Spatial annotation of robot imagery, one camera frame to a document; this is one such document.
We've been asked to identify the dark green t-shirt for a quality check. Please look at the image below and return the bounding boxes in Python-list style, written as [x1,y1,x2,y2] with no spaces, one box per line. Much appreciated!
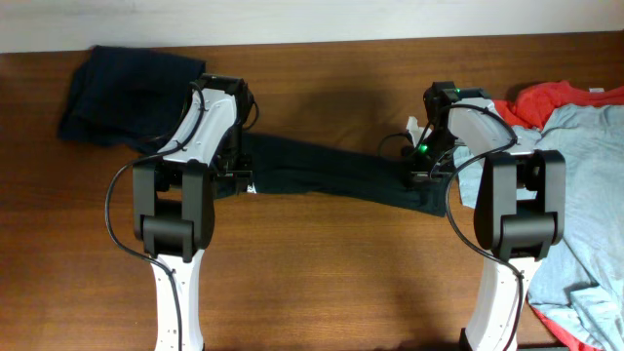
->
[242,134,448,216]

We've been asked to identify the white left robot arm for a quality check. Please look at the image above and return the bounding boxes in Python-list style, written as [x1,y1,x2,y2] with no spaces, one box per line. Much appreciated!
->
[133,74,255,350]

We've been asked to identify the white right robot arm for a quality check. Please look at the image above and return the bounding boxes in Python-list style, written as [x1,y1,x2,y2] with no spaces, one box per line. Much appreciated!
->
[402,82,566,351]

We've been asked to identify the folded navy blue garment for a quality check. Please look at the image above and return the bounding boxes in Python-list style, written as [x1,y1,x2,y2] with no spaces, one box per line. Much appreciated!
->
[58,46,206,154]

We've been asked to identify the red garment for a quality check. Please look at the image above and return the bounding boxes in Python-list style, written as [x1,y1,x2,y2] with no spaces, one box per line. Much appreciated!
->
[493,81,623,130]

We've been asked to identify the light blue-grey t-shirt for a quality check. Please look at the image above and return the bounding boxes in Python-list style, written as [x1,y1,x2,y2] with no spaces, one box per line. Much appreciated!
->
[452,102,624,351]

